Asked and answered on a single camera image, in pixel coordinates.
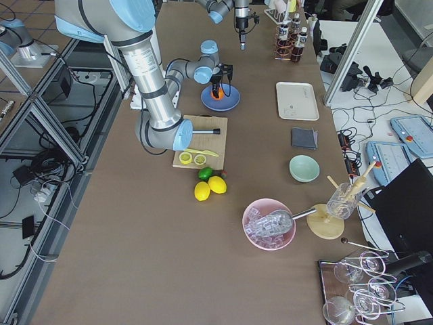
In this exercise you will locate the grey folded cloth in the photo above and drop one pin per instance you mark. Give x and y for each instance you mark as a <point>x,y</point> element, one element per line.
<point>304,138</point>

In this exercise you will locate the blue teach pendant near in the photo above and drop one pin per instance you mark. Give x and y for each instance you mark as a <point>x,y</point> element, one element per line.
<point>392,159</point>

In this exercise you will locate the yellow lemon lower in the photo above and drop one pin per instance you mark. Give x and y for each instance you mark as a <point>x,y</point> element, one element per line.
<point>202,191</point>

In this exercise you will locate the cream rabbit tray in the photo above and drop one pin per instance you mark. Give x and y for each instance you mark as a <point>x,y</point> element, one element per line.
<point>296,101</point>

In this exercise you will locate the green lime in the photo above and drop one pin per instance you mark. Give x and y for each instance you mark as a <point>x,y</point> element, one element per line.
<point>205,173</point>

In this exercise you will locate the lemon half upper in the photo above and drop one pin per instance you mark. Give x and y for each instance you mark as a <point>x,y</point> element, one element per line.
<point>185,158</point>

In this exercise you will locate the blue round plate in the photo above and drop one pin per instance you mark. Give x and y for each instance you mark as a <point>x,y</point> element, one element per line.
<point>228,99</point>

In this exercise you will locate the yellow lemon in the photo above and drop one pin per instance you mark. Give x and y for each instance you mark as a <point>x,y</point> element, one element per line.
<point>202,191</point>
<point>217,185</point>

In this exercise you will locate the orange mandarin fruit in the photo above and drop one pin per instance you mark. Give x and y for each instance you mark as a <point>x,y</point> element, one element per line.
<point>217,94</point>

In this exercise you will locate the bottle top of rack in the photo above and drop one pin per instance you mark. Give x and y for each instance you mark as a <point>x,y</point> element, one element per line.
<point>283,33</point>

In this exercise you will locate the pink bowl of ice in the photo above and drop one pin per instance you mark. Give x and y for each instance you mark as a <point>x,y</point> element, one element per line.
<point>265,226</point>

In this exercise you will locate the yellow lemon upper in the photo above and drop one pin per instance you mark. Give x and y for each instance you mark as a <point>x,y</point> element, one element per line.
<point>217,185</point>

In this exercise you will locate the blue teach pendant far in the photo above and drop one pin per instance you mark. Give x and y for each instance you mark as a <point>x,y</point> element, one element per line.
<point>416,133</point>

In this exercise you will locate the metal ice scoop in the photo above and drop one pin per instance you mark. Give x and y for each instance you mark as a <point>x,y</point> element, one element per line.
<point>281,221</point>

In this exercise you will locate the copper wire bottle rack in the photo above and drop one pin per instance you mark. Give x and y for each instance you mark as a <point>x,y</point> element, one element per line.
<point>284,53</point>

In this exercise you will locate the yellow plastic knife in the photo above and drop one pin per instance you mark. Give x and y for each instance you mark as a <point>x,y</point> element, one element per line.
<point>204,152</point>

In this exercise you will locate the green bowl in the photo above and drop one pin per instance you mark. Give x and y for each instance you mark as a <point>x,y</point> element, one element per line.
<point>304,168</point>

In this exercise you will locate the bottle lower right rack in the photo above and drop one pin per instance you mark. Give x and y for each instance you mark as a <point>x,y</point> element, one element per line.
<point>295,26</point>

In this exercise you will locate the blue teach pendant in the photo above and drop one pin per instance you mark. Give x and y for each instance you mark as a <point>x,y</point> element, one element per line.
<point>392,159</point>
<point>416,133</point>

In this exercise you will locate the wooden cutting board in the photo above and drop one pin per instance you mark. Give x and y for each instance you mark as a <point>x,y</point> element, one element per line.
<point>206,141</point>

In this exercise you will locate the wooden cup stand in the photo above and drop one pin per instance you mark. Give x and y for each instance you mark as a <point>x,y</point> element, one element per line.
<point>327,221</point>

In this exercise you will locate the lemon slice lower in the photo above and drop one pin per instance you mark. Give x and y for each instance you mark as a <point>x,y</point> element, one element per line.
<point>199,160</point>

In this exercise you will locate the black monitor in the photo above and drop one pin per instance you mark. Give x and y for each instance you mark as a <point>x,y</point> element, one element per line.
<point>404,209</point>

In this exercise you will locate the steel muddler black tip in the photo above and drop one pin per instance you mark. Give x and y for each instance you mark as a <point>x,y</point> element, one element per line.
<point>216,131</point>

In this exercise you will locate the bottle lower left rack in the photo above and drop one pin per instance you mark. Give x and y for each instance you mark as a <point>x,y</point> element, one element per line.
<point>299,44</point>

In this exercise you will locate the clear glass cup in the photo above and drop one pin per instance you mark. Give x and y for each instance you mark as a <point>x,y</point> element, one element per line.
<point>340,205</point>

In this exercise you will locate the cocktail glass rack tray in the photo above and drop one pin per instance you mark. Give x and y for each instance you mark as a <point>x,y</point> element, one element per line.
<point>371,289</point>

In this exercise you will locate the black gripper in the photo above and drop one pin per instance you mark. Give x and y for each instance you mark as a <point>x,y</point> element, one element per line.
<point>241,23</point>
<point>216,78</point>

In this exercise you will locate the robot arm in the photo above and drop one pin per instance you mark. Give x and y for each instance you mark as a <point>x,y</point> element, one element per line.
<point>128,26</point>
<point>218,10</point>

